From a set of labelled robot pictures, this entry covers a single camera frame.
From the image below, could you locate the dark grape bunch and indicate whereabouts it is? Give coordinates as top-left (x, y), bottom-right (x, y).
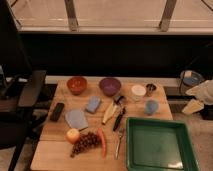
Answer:
top-left (71, 132), bottom-right (101, 158)

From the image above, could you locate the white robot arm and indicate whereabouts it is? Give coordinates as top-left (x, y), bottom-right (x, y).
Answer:
top-left (182, 80), bottom-right (213, 115)

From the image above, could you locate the blue plastic cup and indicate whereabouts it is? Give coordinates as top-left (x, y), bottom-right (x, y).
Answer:
top-left (144, 100), bottom-right (159, 115)

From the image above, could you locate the small metal cup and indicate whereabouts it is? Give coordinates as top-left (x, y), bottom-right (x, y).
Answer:
top-left (146, 83), bottom-right (157, 97)

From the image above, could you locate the white paper cup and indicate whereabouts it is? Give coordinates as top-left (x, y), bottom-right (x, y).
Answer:
top-left (131, 85), bottom-right (146, 101)

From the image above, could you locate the blue bowl with dark rim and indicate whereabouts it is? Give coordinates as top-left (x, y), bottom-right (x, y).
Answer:
top-left (180, 70), bottom-right (204, 87)

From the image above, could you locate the green plastic tray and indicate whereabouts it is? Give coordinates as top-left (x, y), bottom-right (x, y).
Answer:
top-left (126, 118), bottom-right (200, 171)

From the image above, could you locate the yellow banana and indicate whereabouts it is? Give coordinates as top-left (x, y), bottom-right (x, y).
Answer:
top-left (102, 102), bottom-right (117, 125)

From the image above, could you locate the purple bowl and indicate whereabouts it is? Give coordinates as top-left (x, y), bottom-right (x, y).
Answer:
top-left (99, 77), bottom-right (121, 97)

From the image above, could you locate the blue sponge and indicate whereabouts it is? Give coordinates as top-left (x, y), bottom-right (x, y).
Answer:
top-left (86, 97), bottom-right (101, 113)

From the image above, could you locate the red-orange bowl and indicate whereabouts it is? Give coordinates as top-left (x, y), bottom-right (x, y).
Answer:
top-left (67, 76), bottom-right (87, 95)

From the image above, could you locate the blue-grey cloth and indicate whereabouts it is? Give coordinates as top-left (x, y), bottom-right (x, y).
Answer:
top-left (65, 109), bottom-right (88, 130)

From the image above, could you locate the yellow-red apple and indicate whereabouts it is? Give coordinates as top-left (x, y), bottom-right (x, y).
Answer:
top-left (66, 128), bottom-right (80, 144)

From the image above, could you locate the black rectangular block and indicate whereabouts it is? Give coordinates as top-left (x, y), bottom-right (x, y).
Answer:
top-left (50, 103), bottom-right (64, 122)

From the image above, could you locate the black office chair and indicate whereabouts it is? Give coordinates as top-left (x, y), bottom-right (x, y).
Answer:
top-left (0, 70), bottom-right (46, 171)

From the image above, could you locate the black-handled peeler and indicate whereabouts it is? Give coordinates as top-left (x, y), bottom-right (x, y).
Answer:
top-left (113, 95), bottom-right (126, 105)

